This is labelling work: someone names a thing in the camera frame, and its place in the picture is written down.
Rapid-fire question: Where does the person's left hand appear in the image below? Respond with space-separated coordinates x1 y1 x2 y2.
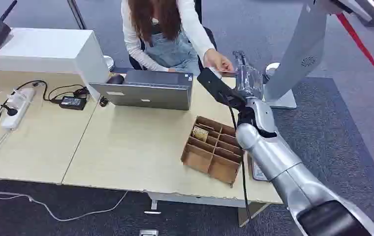
203 48 235 73

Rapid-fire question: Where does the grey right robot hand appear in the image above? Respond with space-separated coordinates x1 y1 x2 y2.
232 50 266 99

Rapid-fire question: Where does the pale card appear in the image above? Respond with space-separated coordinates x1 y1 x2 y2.
218 69 239 78

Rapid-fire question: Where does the person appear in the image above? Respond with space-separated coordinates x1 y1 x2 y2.
121 0 237 76

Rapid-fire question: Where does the black office chair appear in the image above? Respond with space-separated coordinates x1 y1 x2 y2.
128 27 218 71

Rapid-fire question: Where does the grey laptop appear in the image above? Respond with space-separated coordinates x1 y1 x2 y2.
89 69 194 112

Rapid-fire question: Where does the black computer mouse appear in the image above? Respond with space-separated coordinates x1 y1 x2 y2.
107 74 125 86

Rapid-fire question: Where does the silver kiosk stand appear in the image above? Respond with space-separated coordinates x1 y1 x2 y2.
263 0 374 110

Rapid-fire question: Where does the printed card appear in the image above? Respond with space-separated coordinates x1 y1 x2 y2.
191 126 209 143

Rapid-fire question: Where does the wooden divided card box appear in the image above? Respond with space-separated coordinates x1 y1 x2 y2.
180 116 245 187

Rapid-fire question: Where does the dark flat pad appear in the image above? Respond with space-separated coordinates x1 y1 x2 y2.
247 155 269 182

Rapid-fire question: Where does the black laptop power brick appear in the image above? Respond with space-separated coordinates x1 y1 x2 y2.
59 95 87 111

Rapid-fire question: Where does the dark slanted pole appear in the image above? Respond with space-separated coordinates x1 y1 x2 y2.
67 0 88 30

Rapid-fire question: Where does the red barrier belt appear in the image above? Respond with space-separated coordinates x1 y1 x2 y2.
335 13 374 95

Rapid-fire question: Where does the white cabinet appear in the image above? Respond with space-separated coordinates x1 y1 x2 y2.
0 28 111 102

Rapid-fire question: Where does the white plug adapter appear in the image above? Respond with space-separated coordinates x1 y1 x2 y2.
7 91 25 110

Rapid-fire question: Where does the white power strip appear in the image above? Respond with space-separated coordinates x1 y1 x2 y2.
0 87 37 132

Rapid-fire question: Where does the black power plug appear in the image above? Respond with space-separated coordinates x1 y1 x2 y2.
1 104 18 117

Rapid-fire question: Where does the white round post base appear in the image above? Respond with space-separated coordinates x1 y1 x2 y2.
103 55 115 72
265 62 281 79

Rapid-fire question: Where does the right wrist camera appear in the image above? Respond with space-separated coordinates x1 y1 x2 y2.
196 68 248 110

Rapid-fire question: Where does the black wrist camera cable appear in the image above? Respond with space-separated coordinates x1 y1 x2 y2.
218 92 255 229

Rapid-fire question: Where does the black power brick cable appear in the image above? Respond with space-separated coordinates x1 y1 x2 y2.
43 84 91 102

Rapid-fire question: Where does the white desk foot bracket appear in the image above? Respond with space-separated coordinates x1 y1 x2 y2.
143 198 162 216

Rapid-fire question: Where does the white power strip cable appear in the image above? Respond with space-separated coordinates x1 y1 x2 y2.
0 130 129 223

